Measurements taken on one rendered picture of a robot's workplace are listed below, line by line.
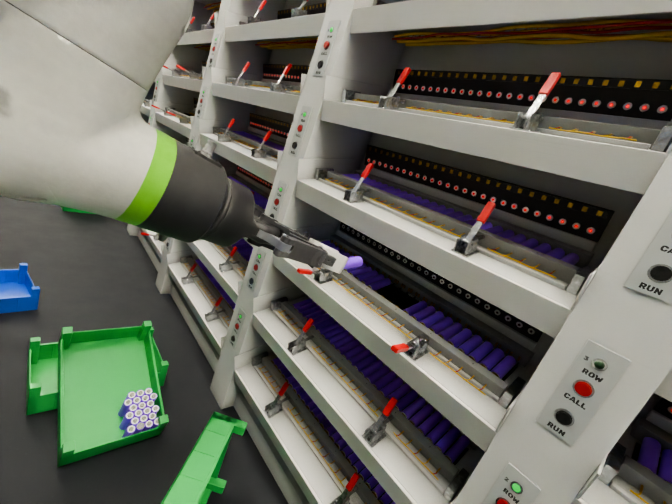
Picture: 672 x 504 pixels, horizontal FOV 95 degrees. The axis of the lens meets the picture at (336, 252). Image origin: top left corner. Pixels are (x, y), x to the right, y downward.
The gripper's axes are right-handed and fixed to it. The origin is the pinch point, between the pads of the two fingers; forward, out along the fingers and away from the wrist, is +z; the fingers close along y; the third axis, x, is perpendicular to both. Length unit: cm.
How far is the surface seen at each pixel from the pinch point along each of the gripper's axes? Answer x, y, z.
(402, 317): 3.8, -6.9, 19.4
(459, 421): 11.1, -24.3, 17.8
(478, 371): 3.6, -22.4, 19.9
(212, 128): -14, 101, 11
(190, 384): 63, 44, 21
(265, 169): -8.6, 47.5, 10.2
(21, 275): 68, 109, -21
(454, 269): -8.4, -13.5, 12.7
